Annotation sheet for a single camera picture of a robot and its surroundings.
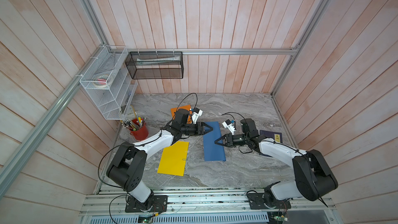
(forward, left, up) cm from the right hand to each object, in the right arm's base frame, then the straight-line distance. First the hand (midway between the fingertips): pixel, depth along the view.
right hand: (216, 142), depth 82 cm
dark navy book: (+10, -39, -11) cm, 42 cm away
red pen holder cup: (+7, +44, -1) cm, 45 cm away
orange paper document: (+35, +19, -12) cm, 41 cm away
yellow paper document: (-6, +24, -10) cm, 27 cm away
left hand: (+4, +4, +4) cm, 7 cm away
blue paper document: (-5, +3, -1) cm, 6 cm away
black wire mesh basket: (+50, +41, +14) cm, 66 cm away
